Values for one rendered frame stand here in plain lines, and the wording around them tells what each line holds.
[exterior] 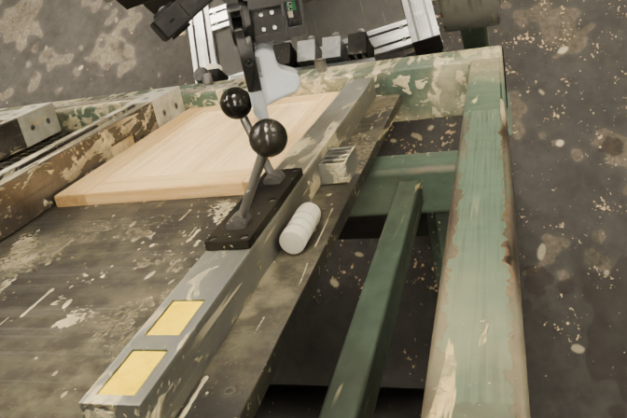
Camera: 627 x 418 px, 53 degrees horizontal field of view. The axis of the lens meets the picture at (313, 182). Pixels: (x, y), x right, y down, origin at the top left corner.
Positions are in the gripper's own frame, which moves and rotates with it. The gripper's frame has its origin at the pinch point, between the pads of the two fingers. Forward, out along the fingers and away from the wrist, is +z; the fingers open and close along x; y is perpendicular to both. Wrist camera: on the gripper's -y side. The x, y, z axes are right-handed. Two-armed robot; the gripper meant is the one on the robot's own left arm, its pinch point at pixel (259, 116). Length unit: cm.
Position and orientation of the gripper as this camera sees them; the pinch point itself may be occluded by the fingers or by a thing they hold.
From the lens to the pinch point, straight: 74.8
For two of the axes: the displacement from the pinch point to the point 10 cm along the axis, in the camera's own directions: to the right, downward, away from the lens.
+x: -0.9, -3.3, 9.4
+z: 1.8, 9.2, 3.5
